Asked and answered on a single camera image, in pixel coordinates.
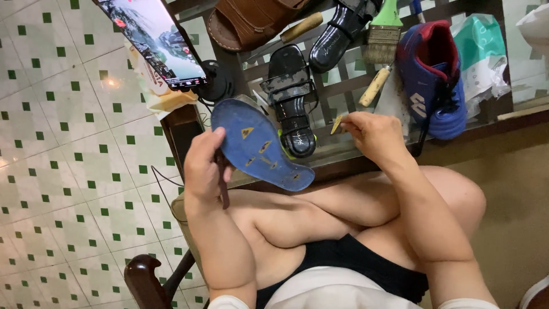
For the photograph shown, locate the person's black shorts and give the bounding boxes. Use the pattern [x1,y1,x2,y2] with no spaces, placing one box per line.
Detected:
[256,233,429,309]

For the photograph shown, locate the person's white shirt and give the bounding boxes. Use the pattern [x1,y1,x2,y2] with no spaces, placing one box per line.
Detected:
[208,266,500,309]

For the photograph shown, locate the blue red football shoe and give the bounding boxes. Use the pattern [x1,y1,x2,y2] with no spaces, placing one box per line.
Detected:
[395,20,468,141]

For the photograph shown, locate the blue handled tool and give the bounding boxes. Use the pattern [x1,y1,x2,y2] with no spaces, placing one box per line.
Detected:
[409,0,426,24]

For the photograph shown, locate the black cable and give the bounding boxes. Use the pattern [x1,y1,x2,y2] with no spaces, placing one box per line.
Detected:
[150,165,186,224]

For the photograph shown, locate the blue shoe insole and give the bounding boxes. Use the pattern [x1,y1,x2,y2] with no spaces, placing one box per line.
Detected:
[210,98,316,192]

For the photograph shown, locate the green white plastic bag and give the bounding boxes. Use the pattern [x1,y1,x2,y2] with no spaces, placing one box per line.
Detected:
[450,13,512,119]

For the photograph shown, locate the black glossy strap sandal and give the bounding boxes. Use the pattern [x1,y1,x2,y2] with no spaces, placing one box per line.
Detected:
[259,44,319,159]
[308,0,383,74]

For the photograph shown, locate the wooden handled knife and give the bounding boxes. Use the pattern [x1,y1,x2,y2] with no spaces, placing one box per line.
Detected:
[358,64,413,142]

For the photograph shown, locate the dark wooden glass table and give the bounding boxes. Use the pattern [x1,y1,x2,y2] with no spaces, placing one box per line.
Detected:
[160,0,549,191]

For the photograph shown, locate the dark wooden chair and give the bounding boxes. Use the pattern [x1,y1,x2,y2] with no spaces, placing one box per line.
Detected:
[124,191,211,309]

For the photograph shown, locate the green handled paint brush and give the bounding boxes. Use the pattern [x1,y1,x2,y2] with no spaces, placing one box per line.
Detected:
[363,0,404,65]

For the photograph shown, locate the person's left hand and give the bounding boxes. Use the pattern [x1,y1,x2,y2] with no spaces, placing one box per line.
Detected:
[183,126,233,207]

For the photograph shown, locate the red white shoe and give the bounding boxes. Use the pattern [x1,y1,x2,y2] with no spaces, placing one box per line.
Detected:
[519,275,549,309]

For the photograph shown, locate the brown leather sandal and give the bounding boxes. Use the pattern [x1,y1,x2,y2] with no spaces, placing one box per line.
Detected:
[207,0,310,53]

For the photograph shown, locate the yellow white paper bag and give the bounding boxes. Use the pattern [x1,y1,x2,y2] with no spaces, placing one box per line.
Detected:
[124,41,199,121]

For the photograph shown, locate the black smartphone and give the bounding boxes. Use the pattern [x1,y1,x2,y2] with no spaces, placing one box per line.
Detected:
[95,0,212,92]

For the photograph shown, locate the black phone stand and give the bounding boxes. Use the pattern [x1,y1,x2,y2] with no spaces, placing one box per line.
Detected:
[195,59,236,104]

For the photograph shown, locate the person's right hand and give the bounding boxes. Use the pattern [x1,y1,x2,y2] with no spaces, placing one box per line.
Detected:
[340,112,413,171]

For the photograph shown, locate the wooden handled awl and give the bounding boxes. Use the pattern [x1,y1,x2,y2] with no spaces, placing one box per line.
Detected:
[246,11,324,65]

